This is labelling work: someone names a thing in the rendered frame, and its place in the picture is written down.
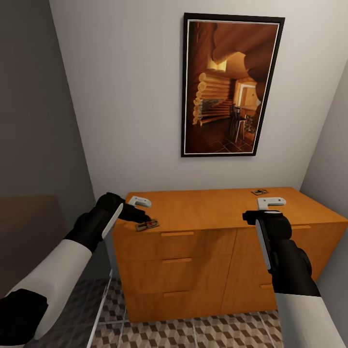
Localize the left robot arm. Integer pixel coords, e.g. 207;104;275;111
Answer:
0;192;151;348

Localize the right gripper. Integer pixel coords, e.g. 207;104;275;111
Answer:
243;210;263;225

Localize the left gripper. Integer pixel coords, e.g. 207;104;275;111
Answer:
122;205;151;224

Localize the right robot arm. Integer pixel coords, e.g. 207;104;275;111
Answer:
243;197;346;348

